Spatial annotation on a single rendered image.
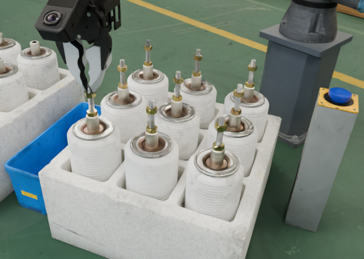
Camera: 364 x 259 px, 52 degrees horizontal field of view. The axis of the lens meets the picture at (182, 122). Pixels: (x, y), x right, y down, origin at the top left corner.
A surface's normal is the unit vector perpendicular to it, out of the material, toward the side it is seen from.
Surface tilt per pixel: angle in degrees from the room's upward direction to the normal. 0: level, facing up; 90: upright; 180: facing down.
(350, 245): 0
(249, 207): 0
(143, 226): 90
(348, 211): 0
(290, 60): 90
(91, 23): 90
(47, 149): 88
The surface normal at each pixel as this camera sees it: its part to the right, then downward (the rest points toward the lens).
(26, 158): 0.93, 0.21
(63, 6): -0.11, -0.46
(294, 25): -0.69, 0.07
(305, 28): -0.41, 0.20
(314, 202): -0.36, 0.50
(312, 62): 0.00, 0.55
